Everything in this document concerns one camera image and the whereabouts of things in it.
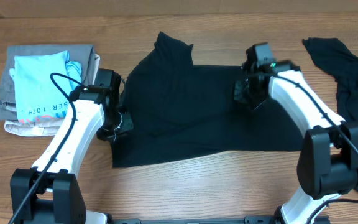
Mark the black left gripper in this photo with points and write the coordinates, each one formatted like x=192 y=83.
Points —
x=128 y=122

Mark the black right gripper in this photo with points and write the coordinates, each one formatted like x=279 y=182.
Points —
x=238 y=96

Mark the black t-shirt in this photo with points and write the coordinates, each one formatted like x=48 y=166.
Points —
x=181 y=110

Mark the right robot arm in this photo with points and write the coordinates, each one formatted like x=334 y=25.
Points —
x=327 y=168

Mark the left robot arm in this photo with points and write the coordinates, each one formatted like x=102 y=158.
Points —
x=49 y=192

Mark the black clothes pile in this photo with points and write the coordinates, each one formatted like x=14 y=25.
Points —
x=334 y=58

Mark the light blue folded shirt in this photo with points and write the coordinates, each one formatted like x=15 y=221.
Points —
x=39 y=81

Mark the beige folded garment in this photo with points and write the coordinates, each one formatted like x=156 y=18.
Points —
x=39 y=128

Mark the grey folded garment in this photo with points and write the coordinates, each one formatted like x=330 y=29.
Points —
x=81 y=53

